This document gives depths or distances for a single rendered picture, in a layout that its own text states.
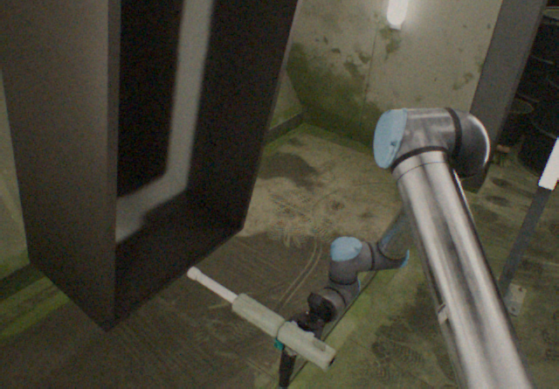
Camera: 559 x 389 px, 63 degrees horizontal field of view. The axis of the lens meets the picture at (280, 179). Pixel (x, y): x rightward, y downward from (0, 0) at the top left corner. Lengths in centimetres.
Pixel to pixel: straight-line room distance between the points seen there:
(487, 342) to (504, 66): 213
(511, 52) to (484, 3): 29
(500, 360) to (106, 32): 79
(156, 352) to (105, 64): 126
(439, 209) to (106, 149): 62
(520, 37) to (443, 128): 182
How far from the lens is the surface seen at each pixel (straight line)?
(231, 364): 182
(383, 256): 142
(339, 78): 315
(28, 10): 101
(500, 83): 281
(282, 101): 324
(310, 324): 133
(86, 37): 87
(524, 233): 217
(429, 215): 85
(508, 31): 275
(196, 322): 194
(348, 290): 145
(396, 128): 91
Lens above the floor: 152
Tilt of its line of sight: 32 degrees down
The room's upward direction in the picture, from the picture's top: 4 degrees clockwise
